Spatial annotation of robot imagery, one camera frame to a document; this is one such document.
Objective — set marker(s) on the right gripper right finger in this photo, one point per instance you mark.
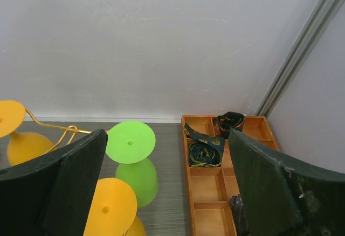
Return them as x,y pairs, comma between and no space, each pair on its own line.
283,195

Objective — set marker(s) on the wooden compartment tray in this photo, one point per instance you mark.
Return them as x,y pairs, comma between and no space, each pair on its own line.
210,189

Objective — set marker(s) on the orange goblet back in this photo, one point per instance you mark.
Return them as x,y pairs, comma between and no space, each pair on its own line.
114,210

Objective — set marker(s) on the orange goblet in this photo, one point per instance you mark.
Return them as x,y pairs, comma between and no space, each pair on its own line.
12,116
114,210

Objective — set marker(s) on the rolled dark tie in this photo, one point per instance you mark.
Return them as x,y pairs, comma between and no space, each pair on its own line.
239,217
205,151
222,124

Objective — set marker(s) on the gold wine glass rack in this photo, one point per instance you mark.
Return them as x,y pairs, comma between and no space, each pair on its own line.
62,132

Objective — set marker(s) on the green goblet back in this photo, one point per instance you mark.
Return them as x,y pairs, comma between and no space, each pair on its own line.
129,144

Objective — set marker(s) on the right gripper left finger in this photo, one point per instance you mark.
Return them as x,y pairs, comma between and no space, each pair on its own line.
52,194

